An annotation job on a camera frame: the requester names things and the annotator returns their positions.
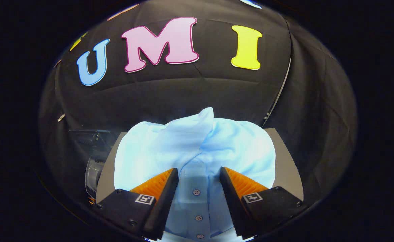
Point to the grey washing machine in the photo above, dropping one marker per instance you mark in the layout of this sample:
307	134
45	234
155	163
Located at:
94	174

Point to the light blue button shirt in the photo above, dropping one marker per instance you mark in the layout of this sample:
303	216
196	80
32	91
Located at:
183	141

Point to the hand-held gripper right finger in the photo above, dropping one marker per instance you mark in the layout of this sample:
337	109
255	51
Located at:
235	208

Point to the silver metal clip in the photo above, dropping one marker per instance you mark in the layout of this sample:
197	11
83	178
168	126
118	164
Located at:
61	117

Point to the black backdrop cloth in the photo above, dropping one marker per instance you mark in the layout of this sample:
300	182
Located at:
183	94

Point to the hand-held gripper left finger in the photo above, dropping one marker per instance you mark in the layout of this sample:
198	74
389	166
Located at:
161	208

